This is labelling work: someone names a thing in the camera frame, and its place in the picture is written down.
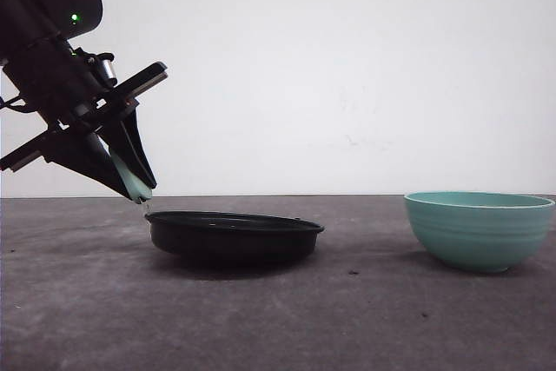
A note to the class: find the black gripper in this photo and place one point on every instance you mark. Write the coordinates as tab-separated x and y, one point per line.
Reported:
91	119

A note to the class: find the black frying pan green handle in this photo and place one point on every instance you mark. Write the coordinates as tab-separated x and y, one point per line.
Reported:
232	239

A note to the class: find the teal ceramic bowl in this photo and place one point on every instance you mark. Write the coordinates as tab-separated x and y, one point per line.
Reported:
479	231

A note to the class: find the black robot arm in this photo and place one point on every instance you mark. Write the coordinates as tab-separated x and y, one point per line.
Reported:
48	25

